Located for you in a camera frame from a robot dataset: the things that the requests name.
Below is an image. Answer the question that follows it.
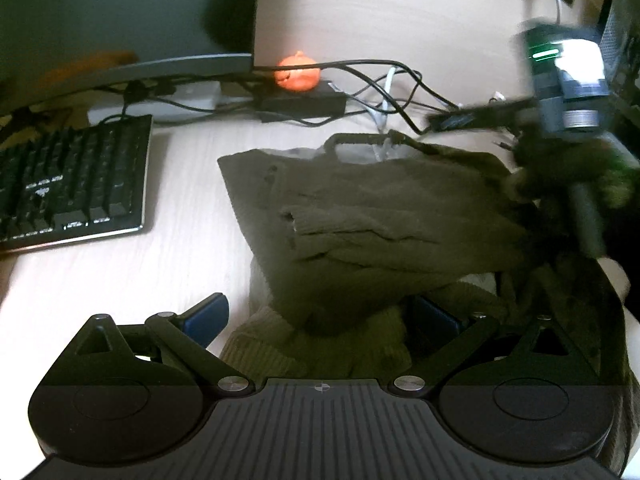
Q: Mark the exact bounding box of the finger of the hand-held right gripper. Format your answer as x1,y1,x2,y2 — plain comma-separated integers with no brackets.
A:
426,99,542,133

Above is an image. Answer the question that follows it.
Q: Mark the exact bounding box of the black computer case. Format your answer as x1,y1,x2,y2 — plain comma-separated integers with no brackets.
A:
597,0,640,153

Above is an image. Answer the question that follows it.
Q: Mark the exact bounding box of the black computer monitor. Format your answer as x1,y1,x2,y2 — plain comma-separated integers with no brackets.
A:
0,0,262,111

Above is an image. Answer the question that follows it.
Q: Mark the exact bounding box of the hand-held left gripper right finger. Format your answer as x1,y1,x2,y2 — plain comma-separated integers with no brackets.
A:
392,295,600,395

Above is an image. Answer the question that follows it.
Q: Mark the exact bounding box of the grey cable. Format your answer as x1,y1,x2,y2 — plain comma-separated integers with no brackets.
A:
369,65,417,132

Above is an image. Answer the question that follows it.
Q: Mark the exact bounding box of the black keyboard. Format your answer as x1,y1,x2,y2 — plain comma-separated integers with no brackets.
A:
0,114,154,254

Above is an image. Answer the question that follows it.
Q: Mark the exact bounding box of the olive dotted corduroy garment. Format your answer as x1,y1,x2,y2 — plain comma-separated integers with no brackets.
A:
217,130,640,477

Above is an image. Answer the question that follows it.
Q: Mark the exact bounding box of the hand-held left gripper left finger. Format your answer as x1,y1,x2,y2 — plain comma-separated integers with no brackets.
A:
67,292,256,395

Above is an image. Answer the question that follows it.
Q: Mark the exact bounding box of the orange pumpkin toy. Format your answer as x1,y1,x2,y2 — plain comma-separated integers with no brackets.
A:
273,51,322,92

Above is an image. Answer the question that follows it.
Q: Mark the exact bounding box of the black power adapter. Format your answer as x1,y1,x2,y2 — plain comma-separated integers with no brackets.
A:
255,82,348,124

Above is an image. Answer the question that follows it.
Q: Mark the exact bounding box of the black cable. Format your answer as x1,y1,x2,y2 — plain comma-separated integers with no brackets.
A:
252,57,463,135

